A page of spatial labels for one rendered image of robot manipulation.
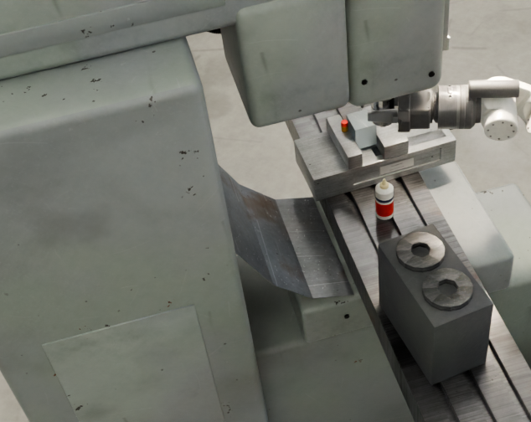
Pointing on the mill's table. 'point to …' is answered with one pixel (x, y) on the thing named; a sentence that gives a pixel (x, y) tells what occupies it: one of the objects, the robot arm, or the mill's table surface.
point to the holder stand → (434, 303)
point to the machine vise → (366, 158)
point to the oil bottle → (384, 200)
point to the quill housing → (393, 48)
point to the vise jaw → (390, 140)
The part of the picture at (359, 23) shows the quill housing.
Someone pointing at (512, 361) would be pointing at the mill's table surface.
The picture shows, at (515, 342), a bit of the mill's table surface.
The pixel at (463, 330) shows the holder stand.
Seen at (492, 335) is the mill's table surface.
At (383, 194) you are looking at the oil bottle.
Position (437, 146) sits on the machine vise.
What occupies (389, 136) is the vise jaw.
